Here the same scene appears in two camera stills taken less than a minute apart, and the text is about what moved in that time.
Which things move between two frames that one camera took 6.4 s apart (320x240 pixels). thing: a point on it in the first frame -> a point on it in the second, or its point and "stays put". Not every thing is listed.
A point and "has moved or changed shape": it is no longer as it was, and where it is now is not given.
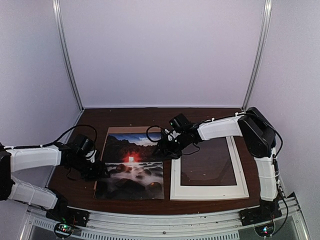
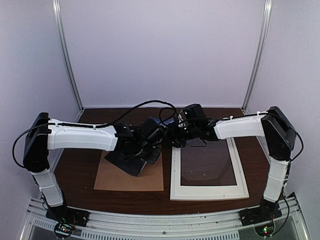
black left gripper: [98, 172] -> [152, 159]
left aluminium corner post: [57, 7] stays put
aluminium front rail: [225, 224] stays put
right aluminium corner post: [263, 37] stays put
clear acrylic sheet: [211, 165] stays put
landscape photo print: [135, 172] has moved or changed shape
